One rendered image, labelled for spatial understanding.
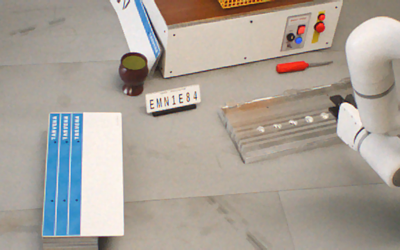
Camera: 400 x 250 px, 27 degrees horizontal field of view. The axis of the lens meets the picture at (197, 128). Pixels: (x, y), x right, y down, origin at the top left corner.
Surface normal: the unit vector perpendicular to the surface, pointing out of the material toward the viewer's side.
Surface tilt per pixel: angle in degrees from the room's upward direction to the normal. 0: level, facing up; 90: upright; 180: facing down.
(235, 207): 0
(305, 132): 0
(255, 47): 90
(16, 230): 0
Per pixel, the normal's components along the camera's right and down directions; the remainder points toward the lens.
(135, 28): -0.86, -0.11
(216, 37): 0.35, 0.70
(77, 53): 0.09, -0.68
